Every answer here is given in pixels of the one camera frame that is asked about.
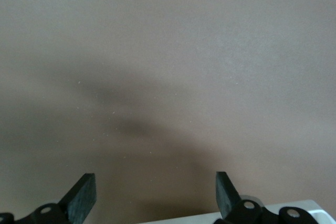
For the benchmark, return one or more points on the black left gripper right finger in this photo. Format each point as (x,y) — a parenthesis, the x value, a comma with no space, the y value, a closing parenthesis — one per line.
(225,197)

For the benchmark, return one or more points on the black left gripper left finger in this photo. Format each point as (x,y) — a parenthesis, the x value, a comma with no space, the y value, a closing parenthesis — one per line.
(81,200)

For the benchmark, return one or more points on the grey plastic drawer tray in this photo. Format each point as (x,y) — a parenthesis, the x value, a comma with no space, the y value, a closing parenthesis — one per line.
(323,212)

